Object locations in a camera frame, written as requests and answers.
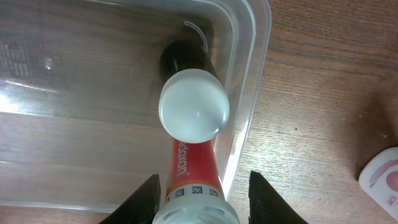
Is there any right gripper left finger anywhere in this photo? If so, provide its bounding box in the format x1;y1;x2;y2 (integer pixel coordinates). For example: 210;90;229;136
99;174;161;224

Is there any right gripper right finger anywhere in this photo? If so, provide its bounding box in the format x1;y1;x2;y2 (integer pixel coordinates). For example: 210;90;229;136
248;171;307;224

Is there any orange tube white cap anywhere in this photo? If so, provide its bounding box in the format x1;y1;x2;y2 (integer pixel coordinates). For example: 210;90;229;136
153;139;239;224

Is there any dark bottle white cap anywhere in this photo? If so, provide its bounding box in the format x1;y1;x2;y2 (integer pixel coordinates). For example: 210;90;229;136
158;40;230;143

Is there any white spray bottle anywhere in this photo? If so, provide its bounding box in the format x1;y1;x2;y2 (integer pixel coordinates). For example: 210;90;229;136
359;147;397;220

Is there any clear plastic container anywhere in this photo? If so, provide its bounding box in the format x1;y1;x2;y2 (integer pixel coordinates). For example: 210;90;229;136
1;0;272;213

